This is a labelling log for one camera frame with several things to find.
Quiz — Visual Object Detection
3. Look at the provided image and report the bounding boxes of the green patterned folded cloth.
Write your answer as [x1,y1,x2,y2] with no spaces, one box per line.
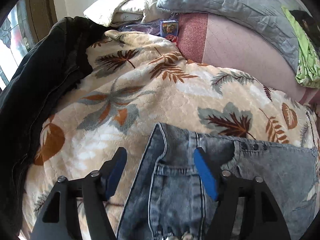
[281,7,319,89]

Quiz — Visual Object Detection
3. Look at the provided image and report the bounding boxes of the stained glass window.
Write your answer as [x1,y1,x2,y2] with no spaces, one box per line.
[0,0,35,90]

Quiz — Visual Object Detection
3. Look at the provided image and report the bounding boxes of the grey quilted blanket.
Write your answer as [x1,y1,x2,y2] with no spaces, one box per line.
[157,0,307,72]

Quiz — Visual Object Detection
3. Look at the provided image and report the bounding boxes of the cream floral pillow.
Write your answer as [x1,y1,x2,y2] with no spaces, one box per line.
[84,0,171,27]

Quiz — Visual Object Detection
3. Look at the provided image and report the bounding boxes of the black garment on sofa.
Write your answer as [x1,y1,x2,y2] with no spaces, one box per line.
[1,17,107,239]

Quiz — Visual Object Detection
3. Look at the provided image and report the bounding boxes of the grey-blue denim pants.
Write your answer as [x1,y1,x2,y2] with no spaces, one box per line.
[117,123,318,239]

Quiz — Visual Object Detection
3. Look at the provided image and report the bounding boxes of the cream leaf-print fleece blanket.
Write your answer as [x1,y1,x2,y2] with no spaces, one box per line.
[21,30,319,238]

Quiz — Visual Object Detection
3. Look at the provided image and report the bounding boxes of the small colourful box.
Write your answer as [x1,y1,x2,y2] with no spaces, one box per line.
[159,20,178,43]

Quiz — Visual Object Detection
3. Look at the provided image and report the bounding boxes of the black item on green cloth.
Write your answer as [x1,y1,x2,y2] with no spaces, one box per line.
[290,10,319,42]

